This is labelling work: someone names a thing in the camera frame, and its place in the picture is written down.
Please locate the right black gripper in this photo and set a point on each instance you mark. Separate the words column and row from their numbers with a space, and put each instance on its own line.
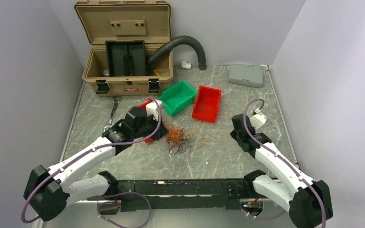
column 234, row 134

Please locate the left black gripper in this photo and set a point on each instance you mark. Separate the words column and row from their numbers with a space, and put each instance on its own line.
column 161, row 133

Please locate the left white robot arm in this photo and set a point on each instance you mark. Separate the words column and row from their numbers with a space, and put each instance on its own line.
column 50, row 190

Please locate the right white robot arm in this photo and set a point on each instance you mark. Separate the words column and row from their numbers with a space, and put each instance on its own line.
column 307, row 202

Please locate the small red plastic bin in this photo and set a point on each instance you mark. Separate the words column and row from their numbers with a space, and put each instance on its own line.
column 143, row 105

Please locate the green plastic bin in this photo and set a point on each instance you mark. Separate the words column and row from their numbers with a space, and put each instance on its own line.
column 178, row 97

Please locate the large red plastic bin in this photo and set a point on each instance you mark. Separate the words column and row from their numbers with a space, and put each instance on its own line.
column 206, row 105

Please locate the silver combination wrench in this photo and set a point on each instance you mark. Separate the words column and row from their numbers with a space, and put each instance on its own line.
column 117, row 100

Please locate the grey plastic organizer case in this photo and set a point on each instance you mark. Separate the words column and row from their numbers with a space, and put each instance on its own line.
column 246, row 75

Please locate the white pipe fitting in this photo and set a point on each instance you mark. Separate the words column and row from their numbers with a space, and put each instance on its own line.
column 186, row 65

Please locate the black toolbox tray insert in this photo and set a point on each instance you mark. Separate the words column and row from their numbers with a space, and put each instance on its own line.
column 126, row 58

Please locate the tan plastic toolbox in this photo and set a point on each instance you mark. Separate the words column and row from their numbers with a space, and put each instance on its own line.
column 123, row 35

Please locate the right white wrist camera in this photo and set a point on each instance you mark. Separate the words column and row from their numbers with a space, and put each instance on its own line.
column 258, row 120

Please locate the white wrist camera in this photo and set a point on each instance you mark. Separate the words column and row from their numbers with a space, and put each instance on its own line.
column 258, row 120
column 153, row 109

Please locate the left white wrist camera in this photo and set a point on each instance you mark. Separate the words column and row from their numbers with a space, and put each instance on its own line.
column 153, row 109

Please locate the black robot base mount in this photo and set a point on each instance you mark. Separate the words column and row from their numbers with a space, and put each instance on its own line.
column 180, row 194

